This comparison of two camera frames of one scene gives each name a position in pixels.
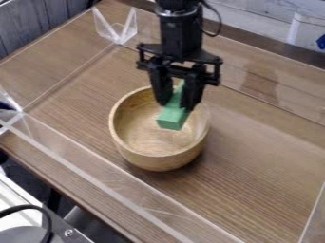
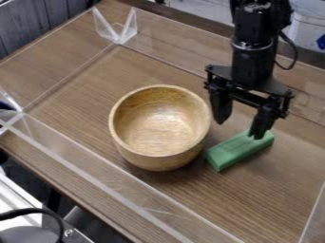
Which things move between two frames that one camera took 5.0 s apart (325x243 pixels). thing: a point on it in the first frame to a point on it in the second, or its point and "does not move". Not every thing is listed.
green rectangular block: [173, 117] to [232, 152]
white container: [306, 28] does not move
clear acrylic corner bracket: [116, 32] does not move
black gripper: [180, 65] to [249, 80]
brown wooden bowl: [149, 146] does not move
